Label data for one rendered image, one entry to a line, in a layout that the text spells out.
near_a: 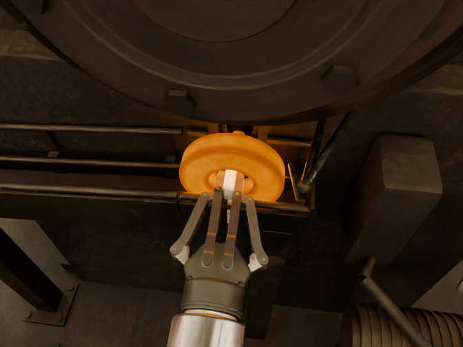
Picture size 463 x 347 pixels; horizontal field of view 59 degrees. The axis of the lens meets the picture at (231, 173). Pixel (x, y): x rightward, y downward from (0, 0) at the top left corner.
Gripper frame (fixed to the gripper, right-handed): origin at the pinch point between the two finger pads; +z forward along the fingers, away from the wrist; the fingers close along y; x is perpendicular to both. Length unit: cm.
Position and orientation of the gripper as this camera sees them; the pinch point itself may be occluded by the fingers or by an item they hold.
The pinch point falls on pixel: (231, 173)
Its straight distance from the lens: 58.8
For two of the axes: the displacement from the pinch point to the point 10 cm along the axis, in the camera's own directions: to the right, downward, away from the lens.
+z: 1.2, -8.5, 5.1
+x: -0.1, -5.2, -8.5
